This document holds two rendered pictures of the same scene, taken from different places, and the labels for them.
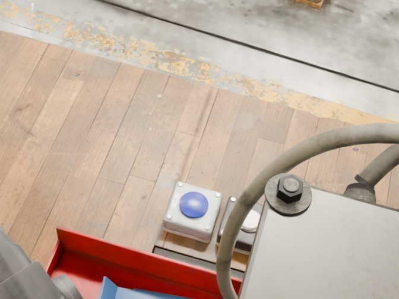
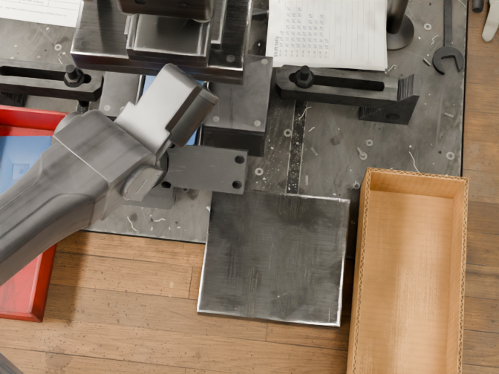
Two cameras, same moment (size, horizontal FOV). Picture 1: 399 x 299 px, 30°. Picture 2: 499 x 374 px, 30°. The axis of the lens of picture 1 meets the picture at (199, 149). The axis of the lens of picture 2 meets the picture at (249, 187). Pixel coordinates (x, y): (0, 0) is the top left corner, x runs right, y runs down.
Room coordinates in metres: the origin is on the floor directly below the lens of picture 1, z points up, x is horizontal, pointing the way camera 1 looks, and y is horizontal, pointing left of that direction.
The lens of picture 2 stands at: (0.10, 0.42, 2.00)
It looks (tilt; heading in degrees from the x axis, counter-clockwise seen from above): 71 degrees down; 266
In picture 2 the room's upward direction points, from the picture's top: straight up
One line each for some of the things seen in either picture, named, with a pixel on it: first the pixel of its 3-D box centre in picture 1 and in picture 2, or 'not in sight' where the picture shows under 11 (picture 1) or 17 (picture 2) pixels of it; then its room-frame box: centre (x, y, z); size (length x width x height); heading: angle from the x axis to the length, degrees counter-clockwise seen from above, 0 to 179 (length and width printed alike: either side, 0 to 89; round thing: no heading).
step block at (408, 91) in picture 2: not in sight; (388, 97); (-0.10, -0.06, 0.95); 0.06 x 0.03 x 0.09; 170
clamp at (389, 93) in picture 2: not in sight; (335, 90); (-0.03, -0.07, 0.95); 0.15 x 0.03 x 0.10; 170
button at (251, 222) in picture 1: (249, 222); not in sight; (0.51, -0.08, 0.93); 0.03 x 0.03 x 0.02
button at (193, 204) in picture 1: (193, 206); not in sight; (0.53, 0.00, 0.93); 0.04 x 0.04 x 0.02
